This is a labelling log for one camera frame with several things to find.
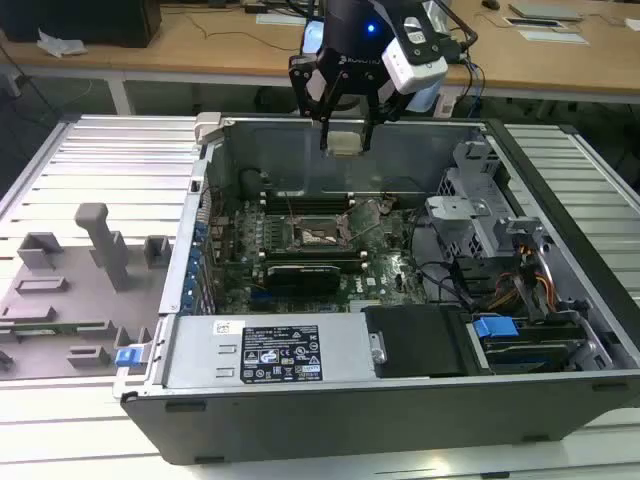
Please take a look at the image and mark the wooden desk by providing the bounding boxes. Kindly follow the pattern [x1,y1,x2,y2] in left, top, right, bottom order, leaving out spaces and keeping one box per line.
[0,0,640,117]

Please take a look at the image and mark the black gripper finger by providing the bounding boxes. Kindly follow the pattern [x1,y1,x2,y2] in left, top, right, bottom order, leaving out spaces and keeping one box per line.
[287,53,347,151]
[360,69,401,152]

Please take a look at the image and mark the green RAM stick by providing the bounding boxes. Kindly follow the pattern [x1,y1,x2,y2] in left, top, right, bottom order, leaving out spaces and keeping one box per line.
[0,323,81,336]

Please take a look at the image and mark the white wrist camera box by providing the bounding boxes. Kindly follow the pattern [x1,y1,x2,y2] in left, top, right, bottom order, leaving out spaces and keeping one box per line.
[301,19,327,54]
[382,0,450,95]

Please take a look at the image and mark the hard disk in blue carrier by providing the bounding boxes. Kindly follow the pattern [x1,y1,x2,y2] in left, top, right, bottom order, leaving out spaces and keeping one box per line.
[467,314,587,374]

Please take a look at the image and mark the silver metal drive cage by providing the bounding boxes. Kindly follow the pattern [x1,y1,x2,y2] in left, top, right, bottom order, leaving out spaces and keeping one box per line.
[424,140,511,261]

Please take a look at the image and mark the black plastic bay cover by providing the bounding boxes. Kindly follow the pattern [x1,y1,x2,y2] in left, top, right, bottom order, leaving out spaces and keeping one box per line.
[361,305,474,379]

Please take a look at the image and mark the black camera cable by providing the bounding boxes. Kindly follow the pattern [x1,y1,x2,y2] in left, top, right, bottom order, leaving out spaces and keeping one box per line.
[439,0,481,104]

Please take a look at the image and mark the silver square CPU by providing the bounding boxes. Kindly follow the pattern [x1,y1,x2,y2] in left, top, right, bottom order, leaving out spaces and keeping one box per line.
[326,131,365,158]

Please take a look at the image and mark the black box on desk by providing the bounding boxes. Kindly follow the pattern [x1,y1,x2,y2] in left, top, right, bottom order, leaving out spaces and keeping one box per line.
[0,0,164,49]

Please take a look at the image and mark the blue case latch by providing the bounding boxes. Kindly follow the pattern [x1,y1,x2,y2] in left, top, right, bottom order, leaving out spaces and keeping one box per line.
[114,346,151,369]

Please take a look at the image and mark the white frame with black window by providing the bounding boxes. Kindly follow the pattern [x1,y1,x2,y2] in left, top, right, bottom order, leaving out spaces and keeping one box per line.
[501,16,565,30]

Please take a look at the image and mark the grey case corner latch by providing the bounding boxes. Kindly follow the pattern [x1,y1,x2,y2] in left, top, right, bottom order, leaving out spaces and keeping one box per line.
[194,112,224,147]

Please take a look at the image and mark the CPU socket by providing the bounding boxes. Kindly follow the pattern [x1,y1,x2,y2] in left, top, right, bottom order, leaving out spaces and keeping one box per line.
[281,213,362,252]

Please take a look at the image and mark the silver power supply unit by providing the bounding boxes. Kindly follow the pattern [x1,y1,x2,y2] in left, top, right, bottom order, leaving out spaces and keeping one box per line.
[162,313,377,389]

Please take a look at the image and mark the green motherboard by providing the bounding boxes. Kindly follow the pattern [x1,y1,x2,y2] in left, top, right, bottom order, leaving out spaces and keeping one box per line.
[207,195,432,314]

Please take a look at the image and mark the black graphics card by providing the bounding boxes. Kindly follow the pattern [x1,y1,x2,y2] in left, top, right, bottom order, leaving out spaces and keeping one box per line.
[266,263,342,297]

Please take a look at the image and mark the white crumpled paper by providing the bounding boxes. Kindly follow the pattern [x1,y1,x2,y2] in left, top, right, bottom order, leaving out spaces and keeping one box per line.
[36,27,90,57]

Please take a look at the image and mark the pale blue teach pendant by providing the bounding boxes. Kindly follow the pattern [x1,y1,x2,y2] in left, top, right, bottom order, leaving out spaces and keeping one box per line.
[407,79,444,114]

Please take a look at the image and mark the orange yellow power wires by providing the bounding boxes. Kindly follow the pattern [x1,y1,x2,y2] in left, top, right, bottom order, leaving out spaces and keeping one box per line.
[492,239,557,312]

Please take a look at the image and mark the black open PC case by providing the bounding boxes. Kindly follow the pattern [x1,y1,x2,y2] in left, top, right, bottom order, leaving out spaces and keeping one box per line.
[113,115,640,466]

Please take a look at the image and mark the grey flat laptop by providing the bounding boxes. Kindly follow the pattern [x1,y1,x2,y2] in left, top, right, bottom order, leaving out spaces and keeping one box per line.
[507,2,585,22]

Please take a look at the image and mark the metal socket cover frame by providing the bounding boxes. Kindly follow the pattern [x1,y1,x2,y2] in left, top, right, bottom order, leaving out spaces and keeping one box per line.
[339,197,385,236]

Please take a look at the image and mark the grey plastic parts rack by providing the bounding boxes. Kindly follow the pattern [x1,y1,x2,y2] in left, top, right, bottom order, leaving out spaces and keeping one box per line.
[0,202,174,382]

